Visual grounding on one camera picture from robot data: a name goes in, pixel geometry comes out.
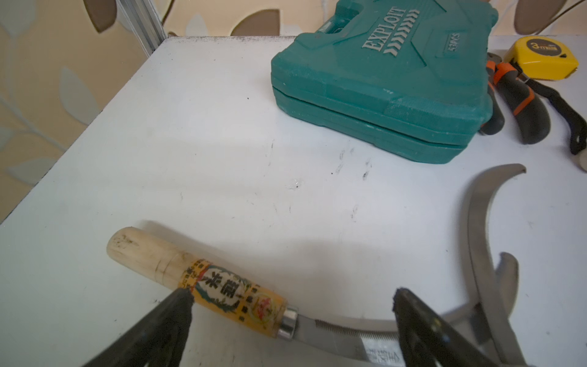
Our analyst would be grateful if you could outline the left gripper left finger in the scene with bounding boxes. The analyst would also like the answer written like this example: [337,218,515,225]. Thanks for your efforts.
[86,288,194,366]

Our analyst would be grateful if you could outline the black red handled pliers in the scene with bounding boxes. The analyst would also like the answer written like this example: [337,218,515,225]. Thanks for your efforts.
[480,53,551,145]

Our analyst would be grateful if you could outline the green plastic tool case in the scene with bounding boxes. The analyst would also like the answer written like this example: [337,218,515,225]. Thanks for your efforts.
[271,1,498,165]

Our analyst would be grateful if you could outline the sickle wooden handle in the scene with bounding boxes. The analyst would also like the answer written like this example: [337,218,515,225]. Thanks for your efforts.
[467,164,527,365]
[106,226,520,367]

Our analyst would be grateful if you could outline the yellow black tape measure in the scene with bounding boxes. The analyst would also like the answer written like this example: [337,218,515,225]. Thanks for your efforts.
[503,36,586,155]

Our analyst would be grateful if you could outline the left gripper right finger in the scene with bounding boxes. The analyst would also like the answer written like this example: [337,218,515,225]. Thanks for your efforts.
[393,287,496,367]

